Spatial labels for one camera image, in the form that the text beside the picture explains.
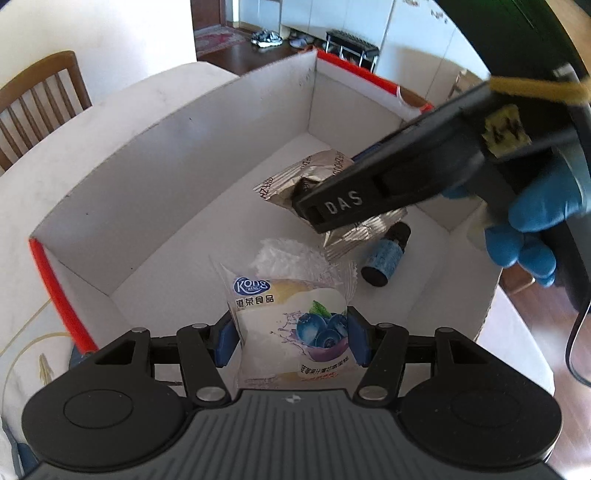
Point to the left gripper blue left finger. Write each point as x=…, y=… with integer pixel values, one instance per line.
x=225, y=340

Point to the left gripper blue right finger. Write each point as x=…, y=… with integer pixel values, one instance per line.
x=359, y=339

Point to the blueberry bread packet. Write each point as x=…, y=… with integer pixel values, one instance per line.
x=293, y=329

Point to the blue label dark bottle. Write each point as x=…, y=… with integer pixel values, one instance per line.
x=386, y=256

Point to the silver foil snack wrapper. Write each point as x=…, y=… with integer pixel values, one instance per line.
x=317, y=190

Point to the blue gloved right hand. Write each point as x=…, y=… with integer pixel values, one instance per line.
x=562, y=193

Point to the red white cardboard box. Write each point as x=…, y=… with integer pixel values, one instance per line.
x=172, y=190

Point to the black shoe rack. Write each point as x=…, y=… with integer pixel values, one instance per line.
x=351, y=48

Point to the grey sneakers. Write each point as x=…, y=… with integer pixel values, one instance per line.
x=266, y=39

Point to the red patterned floor rug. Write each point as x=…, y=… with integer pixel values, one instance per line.
x=216, y=38

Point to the wooden chair behind table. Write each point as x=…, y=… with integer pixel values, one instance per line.
x=38, y=101

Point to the white blue wall cabinets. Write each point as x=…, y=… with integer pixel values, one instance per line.
x=420, y=46

